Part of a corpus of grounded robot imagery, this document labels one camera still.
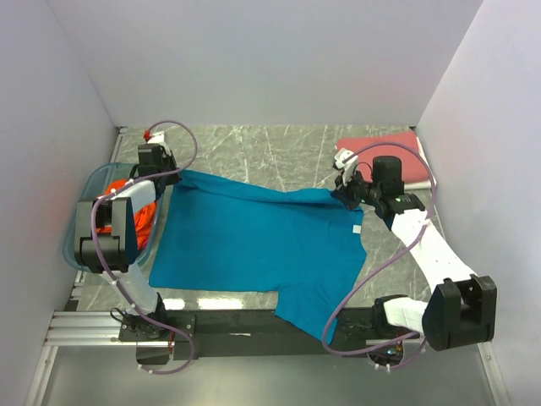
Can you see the clear teal plastic bin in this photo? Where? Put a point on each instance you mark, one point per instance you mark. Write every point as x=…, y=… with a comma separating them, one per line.
x=95, y=187

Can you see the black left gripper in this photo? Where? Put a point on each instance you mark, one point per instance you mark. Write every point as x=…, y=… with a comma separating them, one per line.
x=174, y=178

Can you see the orange t-shirt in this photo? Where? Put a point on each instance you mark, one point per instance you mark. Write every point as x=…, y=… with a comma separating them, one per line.
x=143, y=219

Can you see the blue t-shirt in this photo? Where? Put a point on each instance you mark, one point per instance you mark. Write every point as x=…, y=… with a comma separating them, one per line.
x=224, y=235

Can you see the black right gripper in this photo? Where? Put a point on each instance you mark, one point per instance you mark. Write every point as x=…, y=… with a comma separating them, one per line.
x=344, y=193

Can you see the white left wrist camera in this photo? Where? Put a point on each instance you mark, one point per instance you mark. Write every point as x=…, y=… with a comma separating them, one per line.
x=160, y=138

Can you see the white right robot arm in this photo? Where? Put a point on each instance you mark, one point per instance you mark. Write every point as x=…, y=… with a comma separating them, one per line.
x=462, y=306

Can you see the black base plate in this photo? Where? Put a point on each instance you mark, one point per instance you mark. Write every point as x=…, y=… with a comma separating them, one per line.
x=240, y=333

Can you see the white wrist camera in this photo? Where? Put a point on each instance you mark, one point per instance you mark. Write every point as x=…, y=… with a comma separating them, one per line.
x=346, y=163
x=160, y=138

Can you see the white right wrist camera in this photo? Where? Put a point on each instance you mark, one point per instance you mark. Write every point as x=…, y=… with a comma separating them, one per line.
x=346, y=163

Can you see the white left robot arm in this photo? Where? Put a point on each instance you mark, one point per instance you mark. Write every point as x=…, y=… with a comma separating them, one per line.
x=105, y=237

